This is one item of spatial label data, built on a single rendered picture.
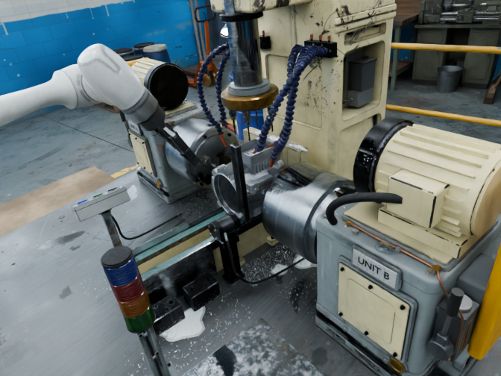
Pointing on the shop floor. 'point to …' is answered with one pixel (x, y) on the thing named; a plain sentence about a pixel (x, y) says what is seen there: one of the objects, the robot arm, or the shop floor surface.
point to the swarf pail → (448, 77)
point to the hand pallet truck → (203, 60)
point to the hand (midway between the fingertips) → (190, 157)
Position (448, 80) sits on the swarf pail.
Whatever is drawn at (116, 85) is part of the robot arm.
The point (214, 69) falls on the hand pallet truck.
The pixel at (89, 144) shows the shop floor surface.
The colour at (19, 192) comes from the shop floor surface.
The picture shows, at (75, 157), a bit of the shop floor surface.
